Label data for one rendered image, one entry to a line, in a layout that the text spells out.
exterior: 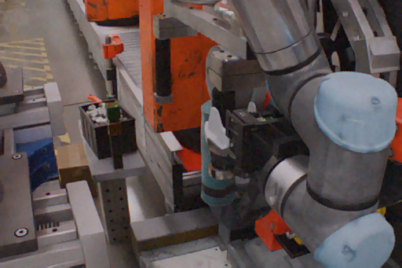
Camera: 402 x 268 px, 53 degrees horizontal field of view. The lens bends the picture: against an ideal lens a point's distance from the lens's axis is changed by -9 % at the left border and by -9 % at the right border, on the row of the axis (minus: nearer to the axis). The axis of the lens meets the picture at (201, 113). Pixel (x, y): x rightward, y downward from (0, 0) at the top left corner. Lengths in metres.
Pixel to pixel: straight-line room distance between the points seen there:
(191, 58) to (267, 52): 0.87
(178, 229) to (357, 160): 1.26
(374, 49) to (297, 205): 0.32
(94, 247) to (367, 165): 0.36
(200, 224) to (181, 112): 0.46
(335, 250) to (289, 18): 0.23
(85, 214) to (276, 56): 0.33
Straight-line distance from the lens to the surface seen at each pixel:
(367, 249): 0.42
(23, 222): 0.54
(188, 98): 1.35
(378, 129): 0.37
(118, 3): 3.21
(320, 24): 0.96
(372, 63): 0.68
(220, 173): 0.70
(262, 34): 0.45
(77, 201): 0.63
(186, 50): 1.31
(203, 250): 1.58
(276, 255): 1.35
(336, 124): 0.37
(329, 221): 0.41
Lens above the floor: 1.13
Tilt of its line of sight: 24 degrees down
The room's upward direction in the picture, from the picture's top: straight up
